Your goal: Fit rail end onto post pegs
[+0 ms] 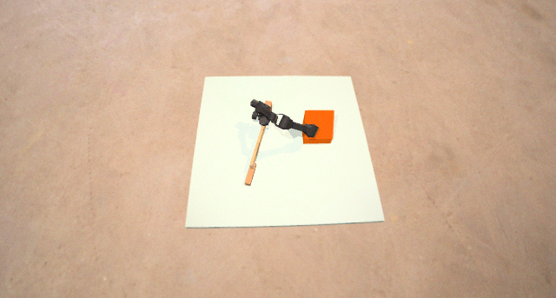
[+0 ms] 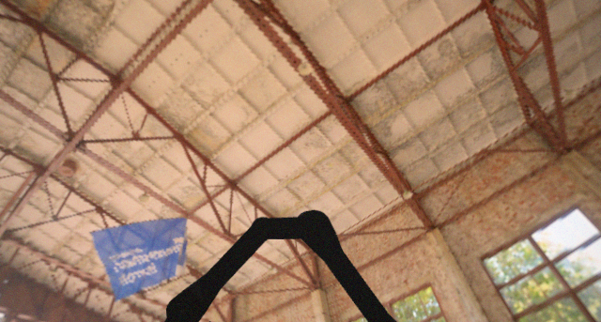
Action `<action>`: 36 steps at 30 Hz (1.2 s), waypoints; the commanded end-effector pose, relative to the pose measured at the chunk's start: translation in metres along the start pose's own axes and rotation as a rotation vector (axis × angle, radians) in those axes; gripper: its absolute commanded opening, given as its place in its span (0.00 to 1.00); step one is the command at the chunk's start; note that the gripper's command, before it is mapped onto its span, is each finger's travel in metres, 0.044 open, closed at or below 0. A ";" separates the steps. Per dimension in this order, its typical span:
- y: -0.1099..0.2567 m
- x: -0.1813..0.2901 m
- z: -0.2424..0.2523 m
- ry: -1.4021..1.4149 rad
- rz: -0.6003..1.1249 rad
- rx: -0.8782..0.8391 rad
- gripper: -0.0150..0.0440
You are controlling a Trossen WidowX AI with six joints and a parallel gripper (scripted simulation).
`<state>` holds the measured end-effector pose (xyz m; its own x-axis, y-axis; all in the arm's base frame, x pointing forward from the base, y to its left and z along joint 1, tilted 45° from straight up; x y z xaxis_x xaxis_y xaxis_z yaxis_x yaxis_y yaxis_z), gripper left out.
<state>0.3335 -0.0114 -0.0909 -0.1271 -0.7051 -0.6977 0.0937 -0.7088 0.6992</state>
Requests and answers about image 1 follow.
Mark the long tan wooden rail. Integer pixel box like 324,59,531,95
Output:
249,126,266,169

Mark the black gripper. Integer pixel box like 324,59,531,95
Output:
251,111,278,123

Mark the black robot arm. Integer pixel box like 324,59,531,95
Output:
250,99,320,138

